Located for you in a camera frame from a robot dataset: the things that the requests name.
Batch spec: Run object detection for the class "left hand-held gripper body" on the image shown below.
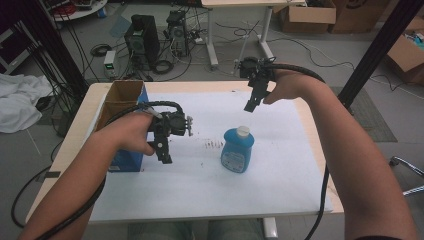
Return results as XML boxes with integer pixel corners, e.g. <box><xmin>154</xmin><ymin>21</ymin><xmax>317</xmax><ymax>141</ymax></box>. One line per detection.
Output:
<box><xmin>148</xmin><ymin>110</ymin><xmax>195</xmax><ymax>138</ymax></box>

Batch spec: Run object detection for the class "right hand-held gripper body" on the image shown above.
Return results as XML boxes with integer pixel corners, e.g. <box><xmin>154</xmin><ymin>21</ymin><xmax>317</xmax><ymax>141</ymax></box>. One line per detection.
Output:
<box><xmin>238</xmin><ymin>56</ymin><xmax>278</xmax><ymax>98</ymax></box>

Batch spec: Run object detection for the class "person's right hand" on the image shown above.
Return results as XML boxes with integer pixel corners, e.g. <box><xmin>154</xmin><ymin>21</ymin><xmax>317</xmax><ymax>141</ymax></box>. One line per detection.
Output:
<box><xmin>262</xmin><ymin>68</ymin><xmax>322</xmax><ymax>105</ymax></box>

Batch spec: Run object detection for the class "person's left hand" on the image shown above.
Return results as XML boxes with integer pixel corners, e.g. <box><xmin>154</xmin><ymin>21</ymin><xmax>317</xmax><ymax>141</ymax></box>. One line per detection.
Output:
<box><xmin>95</xmin><ymin>111</ymin><xmax>158</xmax><ymax>158</ymax></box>

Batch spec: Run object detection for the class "blue bottle with white cap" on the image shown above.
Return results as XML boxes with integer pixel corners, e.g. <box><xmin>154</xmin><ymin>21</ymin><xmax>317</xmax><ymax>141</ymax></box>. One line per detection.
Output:
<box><xmin>219</xmin><ymin>125</ymin><xmax>256</xmax><ymax>175</ymax></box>

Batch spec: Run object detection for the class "white paper sheet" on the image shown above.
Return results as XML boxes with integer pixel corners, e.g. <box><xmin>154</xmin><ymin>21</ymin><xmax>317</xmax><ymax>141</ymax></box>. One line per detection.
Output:
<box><xmin>87</xmin><ymin>91</ymin><xmax>334</xmax><ymax>224</ymax></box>

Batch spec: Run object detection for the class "white-legged desk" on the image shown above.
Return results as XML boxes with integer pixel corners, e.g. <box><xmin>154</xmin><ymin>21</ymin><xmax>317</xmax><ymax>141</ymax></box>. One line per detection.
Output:
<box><xmin>200</xmin><ymin>0</ymin><xmax>308</xmax><ymax>68</ymax></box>

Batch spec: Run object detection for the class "open brown cardboard box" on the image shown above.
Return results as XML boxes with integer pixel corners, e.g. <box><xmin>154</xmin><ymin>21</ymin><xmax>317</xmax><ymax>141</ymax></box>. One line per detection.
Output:
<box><xmin>279</xmin><ymin>0</ymin><xmax>338</xmax><ymax>35</ymax></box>

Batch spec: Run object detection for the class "white power supply unit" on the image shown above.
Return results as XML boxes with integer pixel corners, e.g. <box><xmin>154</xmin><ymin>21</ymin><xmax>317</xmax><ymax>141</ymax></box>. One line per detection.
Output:
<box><xmin>103</xmin><ymin>49</ymin><xmax>118</xmax><ymax>80</ymax></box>

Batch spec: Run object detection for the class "black computer tower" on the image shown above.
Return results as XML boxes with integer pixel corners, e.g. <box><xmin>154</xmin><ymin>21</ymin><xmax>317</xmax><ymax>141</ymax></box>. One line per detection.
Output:
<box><xmin>123</xmin><ymin>13</ymin><xmax>162</xmax><ymax>68</ymax></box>

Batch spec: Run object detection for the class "open computer tower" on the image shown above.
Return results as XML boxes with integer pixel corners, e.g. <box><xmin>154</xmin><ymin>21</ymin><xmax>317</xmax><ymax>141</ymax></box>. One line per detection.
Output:
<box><xmin>165</xmin><ymin>9</ymin><xmax>192</xmax><ymax>58</ymax></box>

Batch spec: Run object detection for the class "large brown cardboard box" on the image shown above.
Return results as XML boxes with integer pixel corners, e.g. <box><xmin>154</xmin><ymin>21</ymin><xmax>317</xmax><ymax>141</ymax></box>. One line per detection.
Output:
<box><xmin>329</xmin><ymin>0</ymin><xmax>392</xmax><ymax>35</ymax></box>

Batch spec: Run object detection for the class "dark floor mat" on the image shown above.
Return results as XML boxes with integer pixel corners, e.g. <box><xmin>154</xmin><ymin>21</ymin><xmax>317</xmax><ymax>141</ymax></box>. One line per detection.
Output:
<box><xmin>330</xmin><ymin>85</ymin><xmax>398</xmax><ymax>143</ymax></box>

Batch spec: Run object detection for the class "black metal stand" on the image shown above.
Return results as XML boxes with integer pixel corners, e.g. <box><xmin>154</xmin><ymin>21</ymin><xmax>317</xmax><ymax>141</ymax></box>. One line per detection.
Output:
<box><xmin>337</xmin><ymin>0</ymin><xmax>424</xmax><ymax>110</ymax></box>
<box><xmin>18</xmin><ymin>0</ymin><xmax>90</xmax><ymax>98</ymax></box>

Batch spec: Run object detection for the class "white table leg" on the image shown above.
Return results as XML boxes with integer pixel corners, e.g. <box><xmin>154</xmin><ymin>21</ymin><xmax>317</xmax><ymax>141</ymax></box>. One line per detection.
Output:
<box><xmin>262</xmin><ymin>217</ymin><xmax>279</xmax><ymax>240</ymax></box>

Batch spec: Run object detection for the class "round white table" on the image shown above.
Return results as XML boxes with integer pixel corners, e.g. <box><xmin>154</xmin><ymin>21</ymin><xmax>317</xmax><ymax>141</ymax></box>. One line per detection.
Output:
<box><xmin>42</xmin><ymin>0</ymin><xmax>109</xmax><ymax>22</ymax></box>

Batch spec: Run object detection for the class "cardboard box with blue contents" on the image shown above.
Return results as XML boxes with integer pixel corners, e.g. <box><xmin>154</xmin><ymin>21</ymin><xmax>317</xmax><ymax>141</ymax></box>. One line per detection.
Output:
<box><xmin>385</xmin><ymin>15</ymin><xmax>424</xmax><ymax>85</ymax></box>

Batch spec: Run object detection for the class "white cloth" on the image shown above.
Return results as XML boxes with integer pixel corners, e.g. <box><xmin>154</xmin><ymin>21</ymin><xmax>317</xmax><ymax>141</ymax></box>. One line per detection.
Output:
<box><xmin>0</xmin><ymin>72</ymin><xmax>55</xmax><ymax>135</ymax></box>

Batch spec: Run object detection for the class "chrome chair leg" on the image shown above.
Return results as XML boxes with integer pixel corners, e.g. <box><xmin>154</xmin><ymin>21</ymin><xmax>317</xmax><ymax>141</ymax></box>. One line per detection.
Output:
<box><xmin>388</xmin><ymin>155</ymin><xmax>424</xmax><ymax>197</ymax></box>

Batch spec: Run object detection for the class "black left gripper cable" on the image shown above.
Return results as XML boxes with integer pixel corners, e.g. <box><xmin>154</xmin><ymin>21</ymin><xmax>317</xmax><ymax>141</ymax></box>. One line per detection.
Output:
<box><xmin>34</xmin><ymin>101</ymin><xmax>185</xmax><ymax>240</ymax></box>

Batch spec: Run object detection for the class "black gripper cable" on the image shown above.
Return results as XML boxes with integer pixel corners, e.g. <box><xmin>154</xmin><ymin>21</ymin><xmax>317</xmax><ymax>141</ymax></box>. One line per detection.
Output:
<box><xmin>34</xmin><ymin>101</ymin><xmax>185</xmax><ymax>240</ymax></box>
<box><xmin>266</xmin><ymin>62</ymin><xmax>332</xmax><ymax>240</ymax></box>

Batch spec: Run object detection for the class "coiled black cable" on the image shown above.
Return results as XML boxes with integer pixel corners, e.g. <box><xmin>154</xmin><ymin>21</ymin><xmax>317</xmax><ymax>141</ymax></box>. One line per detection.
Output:
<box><xmin>90</xmin><ymin>43</ymin><xmax>113</xmax><ymax>58</ymax></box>

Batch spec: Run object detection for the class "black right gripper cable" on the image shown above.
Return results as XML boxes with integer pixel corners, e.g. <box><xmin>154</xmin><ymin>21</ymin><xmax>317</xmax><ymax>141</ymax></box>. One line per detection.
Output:
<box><xmin>266</xmin><ymin>62</ymin><xmax>332</xmax><ymax>240</ymax></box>

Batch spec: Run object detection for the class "black floor cable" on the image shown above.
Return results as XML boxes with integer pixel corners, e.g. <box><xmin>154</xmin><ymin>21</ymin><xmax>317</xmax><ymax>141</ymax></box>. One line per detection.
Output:
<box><xmin>10</xmin><ymin>164</ymin><xmax>54</xmax><ymax>230</ymax></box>

